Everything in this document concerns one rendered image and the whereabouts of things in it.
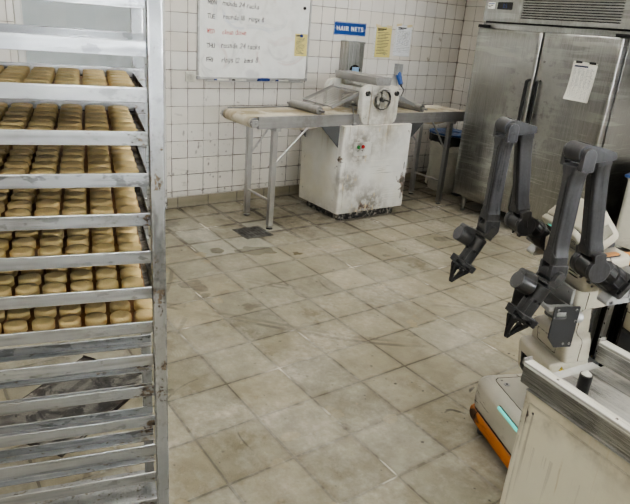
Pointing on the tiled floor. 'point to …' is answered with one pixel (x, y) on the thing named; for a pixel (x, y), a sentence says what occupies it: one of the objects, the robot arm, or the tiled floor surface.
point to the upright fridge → (624, 97)
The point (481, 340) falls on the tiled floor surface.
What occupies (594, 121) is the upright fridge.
